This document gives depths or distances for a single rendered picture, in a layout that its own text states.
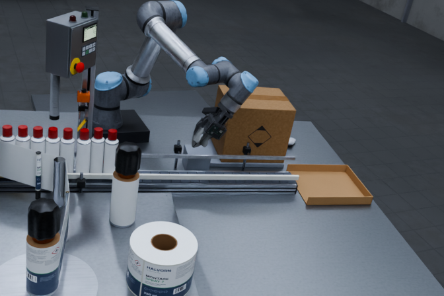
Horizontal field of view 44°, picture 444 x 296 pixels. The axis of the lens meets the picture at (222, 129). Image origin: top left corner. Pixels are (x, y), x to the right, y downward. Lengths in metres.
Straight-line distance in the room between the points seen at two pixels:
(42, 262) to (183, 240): 0.40
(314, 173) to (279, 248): 0.61
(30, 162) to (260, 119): 0.97
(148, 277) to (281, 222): 0.73
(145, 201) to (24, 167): 0.44
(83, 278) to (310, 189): 1.11
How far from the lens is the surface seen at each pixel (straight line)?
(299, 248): 2.10
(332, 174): 2.61
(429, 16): 9.53
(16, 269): 1.79
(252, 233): 2.11
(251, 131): 2.42
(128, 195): 1.88
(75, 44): 1.99
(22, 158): 2.05
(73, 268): 1.78
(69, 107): 2.85
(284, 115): 2.44
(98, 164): 2.16
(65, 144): 2.10
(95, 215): 2.01
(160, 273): 1.63
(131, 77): 2.53
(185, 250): 1.66
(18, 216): 2.01
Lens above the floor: 2.08
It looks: 26 degrees down
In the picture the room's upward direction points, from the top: 10 degrees clockwise
